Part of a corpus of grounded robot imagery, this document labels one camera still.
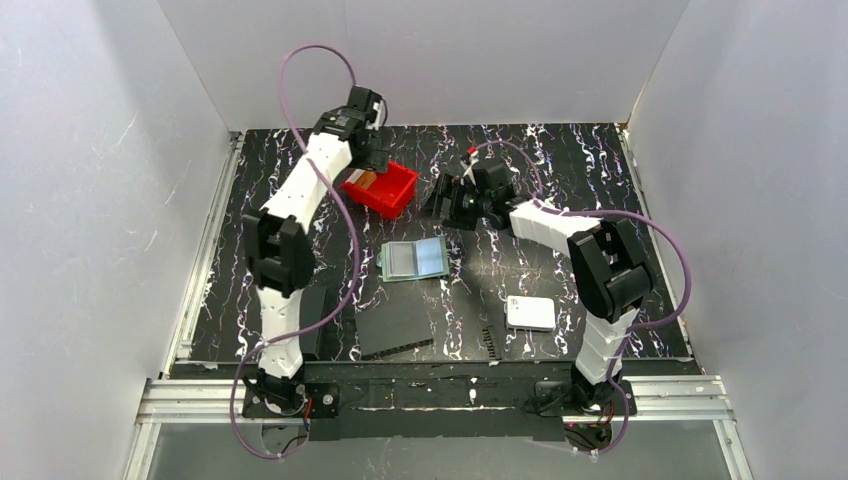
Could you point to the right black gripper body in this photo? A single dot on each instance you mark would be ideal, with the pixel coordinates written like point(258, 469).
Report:
point(452, 201)

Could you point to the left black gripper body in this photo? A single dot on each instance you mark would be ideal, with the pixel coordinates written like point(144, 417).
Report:
point(371, 154)

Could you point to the orange card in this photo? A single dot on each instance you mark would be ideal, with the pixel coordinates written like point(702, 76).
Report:
point(363, 179)

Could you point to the red plastic bin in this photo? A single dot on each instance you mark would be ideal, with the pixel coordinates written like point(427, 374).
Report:
point(390, 193)

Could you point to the mint green card holder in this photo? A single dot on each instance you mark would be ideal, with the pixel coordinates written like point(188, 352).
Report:
point(431, 260)

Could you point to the black credit card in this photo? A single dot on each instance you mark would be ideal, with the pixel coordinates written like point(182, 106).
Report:
point(401, 259)

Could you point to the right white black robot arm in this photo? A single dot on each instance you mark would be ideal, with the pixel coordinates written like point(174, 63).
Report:
point(611, 271)

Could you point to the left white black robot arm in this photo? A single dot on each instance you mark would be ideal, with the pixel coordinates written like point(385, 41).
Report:
point(278, 251)

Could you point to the black flat plate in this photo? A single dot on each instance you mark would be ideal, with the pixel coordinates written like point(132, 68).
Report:
point(392, 328)

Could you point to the white flat box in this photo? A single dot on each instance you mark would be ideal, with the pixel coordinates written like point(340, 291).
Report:
point(530, 313)

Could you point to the small black comb strip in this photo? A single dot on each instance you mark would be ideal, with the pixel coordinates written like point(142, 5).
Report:
point(490, 344)

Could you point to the black rectangular block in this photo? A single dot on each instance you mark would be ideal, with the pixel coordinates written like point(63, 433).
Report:
point(312, 309)

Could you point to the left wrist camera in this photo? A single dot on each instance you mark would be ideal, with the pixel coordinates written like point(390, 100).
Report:
point(380, 109)

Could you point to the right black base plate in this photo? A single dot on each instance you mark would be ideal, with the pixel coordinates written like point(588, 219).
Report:
point(551, 398)

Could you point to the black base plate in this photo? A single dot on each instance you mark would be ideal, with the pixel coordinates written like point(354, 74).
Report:
point(551, 398)
point(318, 401)

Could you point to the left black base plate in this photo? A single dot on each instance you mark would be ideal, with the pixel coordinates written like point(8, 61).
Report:
point(318, 401)

